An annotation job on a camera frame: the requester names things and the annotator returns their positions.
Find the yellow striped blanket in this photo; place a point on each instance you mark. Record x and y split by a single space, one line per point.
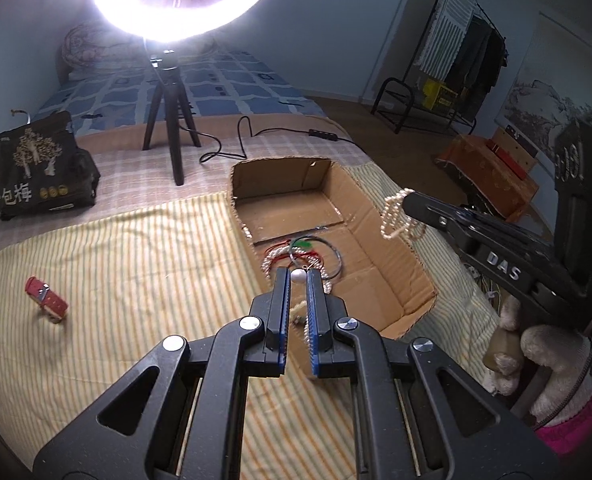
126 270

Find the wall poster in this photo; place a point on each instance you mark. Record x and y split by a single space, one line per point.
535 90

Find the striped towel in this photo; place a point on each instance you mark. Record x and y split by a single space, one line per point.
445 30

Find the blue patterned bedsheet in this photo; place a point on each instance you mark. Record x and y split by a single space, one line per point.
236 85

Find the grey hanging garment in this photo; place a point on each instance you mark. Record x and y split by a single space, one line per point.
468 55

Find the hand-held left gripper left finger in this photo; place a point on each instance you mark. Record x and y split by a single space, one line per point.
283 320

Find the orange cardboard box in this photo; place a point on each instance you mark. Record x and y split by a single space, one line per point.
480 180

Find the yellow crate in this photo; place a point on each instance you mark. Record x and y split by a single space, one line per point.
438 94

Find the black snack bag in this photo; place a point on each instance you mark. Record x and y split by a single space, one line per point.
31 170

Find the black clothes rack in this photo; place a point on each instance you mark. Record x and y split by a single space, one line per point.
390 90

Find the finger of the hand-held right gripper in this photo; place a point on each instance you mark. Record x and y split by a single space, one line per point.
500 227
425 207

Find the black bangle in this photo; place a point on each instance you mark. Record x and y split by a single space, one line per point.
337 255

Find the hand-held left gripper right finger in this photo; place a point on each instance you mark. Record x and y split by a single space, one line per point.
313 320

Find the patterned pillow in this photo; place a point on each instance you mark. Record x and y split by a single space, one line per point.
91 50

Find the black tripod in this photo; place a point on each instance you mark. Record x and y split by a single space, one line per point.
173 125

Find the small brown cardboard box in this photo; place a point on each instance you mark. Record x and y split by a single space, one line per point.
523 152

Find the person's right forearm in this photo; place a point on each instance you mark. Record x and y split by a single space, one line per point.
575 430

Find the red flat box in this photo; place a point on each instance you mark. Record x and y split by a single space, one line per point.
505 157

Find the beige checked blanket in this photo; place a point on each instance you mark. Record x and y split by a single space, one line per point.
126 185

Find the person's right hand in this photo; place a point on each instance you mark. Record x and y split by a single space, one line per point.
550 350

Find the black hanging garment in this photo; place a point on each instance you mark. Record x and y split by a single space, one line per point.
493 65

